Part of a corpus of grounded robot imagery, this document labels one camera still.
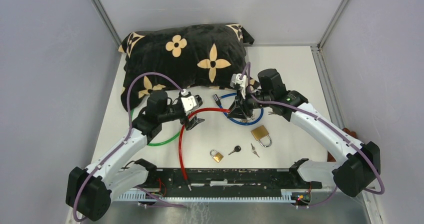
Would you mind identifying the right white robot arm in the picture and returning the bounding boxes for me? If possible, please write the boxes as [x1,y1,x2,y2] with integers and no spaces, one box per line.
[228,67,385,197]

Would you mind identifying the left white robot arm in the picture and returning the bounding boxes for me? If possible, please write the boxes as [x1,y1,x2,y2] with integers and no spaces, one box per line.
[65,89,203,222]

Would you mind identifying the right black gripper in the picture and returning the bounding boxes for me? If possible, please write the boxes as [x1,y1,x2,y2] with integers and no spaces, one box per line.
[226,86,273,120]

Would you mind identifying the red cable lock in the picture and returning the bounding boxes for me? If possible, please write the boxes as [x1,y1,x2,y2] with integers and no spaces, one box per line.
[178,107,230,191]

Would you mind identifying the black head key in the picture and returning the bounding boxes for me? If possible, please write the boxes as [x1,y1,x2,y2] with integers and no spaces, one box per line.
[228,145,242,155]

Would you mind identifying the small brass padlock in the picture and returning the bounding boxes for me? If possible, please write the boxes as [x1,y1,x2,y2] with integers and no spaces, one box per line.
[209,149,224,163]

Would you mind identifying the black floral pillow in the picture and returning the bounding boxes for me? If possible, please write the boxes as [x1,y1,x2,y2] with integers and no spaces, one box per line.
[118,23,255,111]

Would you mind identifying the small silver brass-lock keys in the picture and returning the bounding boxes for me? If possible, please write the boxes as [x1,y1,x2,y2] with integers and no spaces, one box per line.
[250,143,260,158]

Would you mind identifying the purple cable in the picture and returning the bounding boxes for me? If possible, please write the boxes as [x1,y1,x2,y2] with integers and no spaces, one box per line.
[240,61,386,196]
[72,71,186,223]

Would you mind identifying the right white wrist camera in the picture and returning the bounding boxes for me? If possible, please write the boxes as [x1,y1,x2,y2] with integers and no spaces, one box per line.
[229,73,249,99]

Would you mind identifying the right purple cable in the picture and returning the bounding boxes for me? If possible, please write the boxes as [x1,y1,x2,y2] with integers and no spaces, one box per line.
[240,61,386,196]

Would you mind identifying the green cable lock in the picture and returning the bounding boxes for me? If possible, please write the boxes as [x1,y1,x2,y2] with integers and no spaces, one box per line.
[129,108,182,147]

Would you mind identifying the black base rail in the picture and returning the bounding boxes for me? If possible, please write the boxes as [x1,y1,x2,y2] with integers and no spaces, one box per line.
[140,168,323,203]

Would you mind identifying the brown cloth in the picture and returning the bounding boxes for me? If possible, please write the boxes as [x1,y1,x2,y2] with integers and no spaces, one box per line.
[342,127,358,140]

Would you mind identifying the blue cable lock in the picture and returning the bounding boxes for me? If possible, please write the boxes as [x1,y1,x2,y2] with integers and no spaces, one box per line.
[212,93,264,126]

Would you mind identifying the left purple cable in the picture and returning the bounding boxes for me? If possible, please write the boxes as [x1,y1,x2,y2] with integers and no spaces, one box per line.
[72,71,186,223]

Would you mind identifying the large brass padlock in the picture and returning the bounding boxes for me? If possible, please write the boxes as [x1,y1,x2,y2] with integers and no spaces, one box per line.
[251,125,273,148]

